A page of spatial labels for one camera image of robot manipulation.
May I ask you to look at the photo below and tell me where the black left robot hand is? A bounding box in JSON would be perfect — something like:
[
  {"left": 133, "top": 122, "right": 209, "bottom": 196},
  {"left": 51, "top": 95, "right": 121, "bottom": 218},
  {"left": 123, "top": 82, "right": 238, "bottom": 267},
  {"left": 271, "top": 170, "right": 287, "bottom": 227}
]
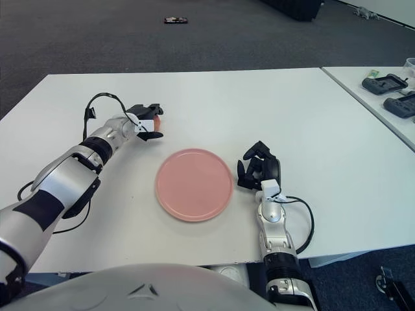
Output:
[{"left": 126, "top": 103, "right": 165, "bottom": 143}]

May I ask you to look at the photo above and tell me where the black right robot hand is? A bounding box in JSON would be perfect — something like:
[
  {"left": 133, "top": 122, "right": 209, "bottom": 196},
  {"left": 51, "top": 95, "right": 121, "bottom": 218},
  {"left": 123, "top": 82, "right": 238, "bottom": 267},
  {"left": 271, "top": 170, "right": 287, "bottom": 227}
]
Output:
[{"left": 235, "top": 141, "right": 282, "bottom": 199}]

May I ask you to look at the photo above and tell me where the pink round plate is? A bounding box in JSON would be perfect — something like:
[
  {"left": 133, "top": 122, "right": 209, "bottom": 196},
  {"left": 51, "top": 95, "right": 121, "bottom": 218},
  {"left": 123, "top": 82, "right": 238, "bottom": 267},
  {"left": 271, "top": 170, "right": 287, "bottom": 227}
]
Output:
[{"left": 154, "top": 148, "right": 235, "bottom": 224}]

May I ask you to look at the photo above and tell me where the silver robot hip part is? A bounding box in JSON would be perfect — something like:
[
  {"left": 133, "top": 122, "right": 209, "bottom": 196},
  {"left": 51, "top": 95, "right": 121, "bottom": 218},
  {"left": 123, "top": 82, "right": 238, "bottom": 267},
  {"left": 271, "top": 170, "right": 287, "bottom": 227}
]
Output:
[{"left": 207, "top": 264, "right": 250, "bottom": 286}]

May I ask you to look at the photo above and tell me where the dark grey handheld controller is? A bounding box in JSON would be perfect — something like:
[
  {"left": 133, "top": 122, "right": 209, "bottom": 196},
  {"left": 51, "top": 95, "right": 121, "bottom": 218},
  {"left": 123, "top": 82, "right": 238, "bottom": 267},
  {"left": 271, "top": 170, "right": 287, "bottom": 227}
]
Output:
[
  {"left": 383, "top": 93, "right": 415, "bottom": 119},
  {"left": 361, "top": 73, "right": 409, "bottom": 96}
]

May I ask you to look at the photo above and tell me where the black box on floor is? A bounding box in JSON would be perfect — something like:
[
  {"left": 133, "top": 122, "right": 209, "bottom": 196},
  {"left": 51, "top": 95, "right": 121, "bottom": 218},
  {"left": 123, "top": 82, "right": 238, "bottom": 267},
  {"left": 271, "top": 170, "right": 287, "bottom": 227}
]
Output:
[{"left": 259, "top": 0, "right": 325, "bottom": 23}]

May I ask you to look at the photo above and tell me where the silver robot torso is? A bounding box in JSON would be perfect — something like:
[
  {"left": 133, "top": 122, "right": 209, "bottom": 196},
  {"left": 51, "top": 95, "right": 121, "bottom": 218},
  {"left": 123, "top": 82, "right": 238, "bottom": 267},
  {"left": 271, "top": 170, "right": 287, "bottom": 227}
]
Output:
[{"left": 3, "top": 262, "right": 276, "bottom": 311}]

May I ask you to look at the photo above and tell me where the grey toy figure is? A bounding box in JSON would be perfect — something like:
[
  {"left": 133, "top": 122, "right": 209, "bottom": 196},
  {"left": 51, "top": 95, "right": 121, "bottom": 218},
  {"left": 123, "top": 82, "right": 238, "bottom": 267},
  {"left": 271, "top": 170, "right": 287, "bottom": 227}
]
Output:
[{"left": 353, "top": 5, "right": 380, "bottom": 21}]

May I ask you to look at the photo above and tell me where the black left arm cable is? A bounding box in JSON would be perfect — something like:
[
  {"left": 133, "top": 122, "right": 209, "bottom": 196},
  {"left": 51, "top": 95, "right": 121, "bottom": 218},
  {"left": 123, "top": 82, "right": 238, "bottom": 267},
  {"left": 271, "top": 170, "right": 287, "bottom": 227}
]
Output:
[{"left": 18, "top": 93, "right": 145, "bottom": 235}]

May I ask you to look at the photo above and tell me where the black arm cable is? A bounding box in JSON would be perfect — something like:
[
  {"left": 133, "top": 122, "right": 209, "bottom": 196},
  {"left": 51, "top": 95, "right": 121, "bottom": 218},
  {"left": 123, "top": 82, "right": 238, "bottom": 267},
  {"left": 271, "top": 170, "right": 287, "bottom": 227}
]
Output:
[
  {"left": 18, "top": 93, "right": 145, "bottom": 235},
  {"left": 278, "top": 195, "right": 315, "bottom": 253}
]

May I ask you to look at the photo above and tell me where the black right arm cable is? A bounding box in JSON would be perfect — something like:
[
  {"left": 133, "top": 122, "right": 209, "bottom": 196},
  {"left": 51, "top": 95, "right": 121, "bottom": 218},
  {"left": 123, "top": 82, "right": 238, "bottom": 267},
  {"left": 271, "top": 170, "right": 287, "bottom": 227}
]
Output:
[{"left": 278, "top": 195, "right": 315, "bottom": 253}]

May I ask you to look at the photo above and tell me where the black caster wheel frame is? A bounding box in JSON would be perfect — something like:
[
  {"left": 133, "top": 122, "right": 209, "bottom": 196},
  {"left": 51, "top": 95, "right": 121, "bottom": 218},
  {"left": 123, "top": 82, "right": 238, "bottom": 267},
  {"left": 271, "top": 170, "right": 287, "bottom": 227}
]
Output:
[{"left": 375, "top": 266, "right": 415, "bottom": 311}]

